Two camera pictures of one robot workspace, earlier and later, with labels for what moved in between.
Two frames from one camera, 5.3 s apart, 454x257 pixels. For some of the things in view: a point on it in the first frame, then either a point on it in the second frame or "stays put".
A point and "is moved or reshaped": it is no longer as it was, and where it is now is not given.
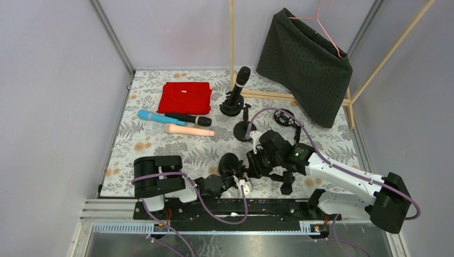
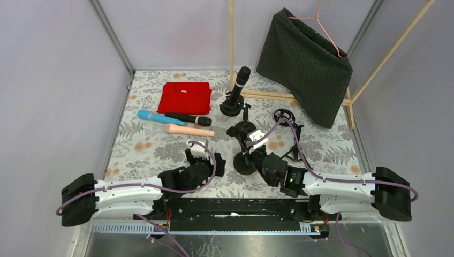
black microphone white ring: (203, 121) stays put
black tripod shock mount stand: (285, 119) stays put
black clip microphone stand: (230, 165) is moved or reshaped
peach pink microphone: (177, 129) stays put
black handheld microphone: (242, 76) stays put
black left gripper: (232, 180) -> (204, 163)
